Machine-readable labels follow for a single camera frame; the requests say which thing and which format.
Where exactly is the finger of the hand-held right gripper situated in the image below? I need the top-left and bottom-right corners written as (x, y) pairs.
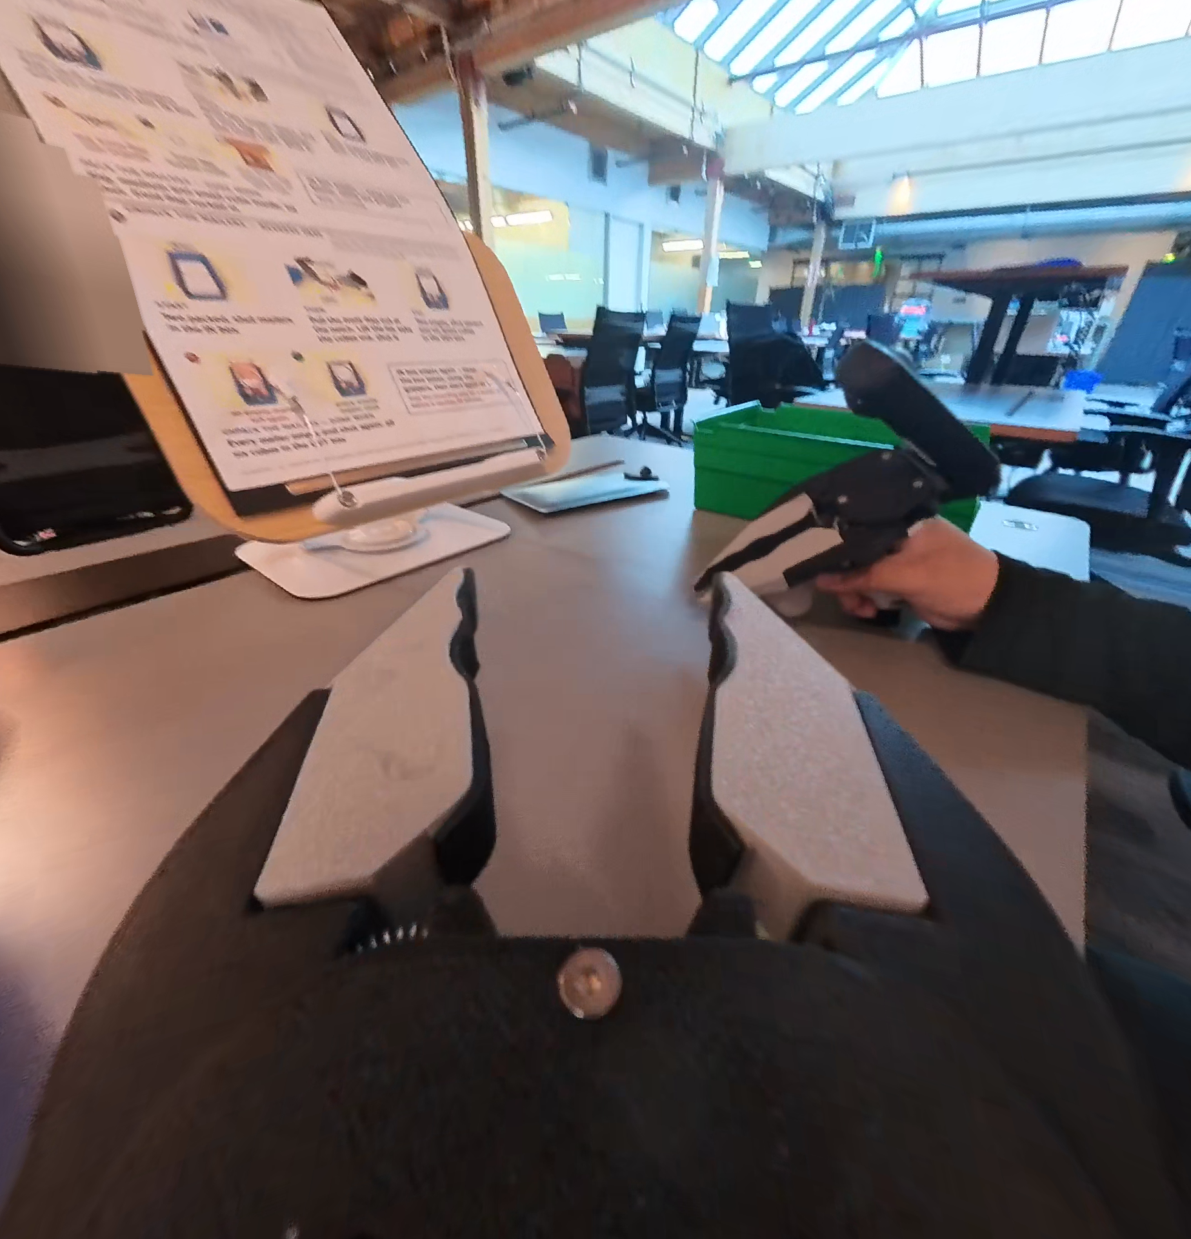
top-left (745, 569), bottom-right (820, 620)
top-left (693, 492), bottom-right (840, 594)

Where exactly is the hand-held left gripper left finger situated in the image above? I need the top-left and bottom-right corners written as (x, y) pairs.
top-left (254, 564), bottom-right (503, 909)

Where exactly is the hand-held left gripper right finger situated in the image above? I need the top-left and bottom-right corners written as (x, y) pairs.
top-left (688, 572), bottom-right (929, 944)

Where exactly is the green plastic bin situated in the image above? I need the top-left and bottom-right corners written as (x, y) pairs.
top-left (692, 401), bottom-right (995, 535)

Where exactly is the person's right forearm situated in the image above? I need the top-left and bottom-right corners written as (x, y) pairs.
top-left (953, 553), bottom-right (1191, 755)

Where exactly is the person's right hand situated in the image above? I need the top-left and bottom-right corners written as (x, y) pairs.
top-left (812, 515), bottom-right (1001, 632)

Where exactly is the black office chair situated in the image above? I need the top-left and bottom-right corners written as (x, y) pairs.
top-left (577, 307), bottom-right (647, 438)
top-left (1005, 333), bottom-right (1191, 569)
top-left (637, 311), bottom-right (706, 445)

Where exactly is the brown padded chair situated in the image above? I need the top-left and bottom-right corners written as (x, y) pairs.
top-left (542, 353), bottom-right (586, 438)

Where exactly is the person's dark clothed body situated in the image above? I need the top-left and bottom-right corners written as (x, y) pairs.
top-left (1083, 944), bottom-right (1191, 1239)

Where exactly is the printed instruction sheet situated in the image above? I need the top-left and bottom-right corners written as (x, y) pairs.
top-left (0, 0), bottom-right (550, 497)

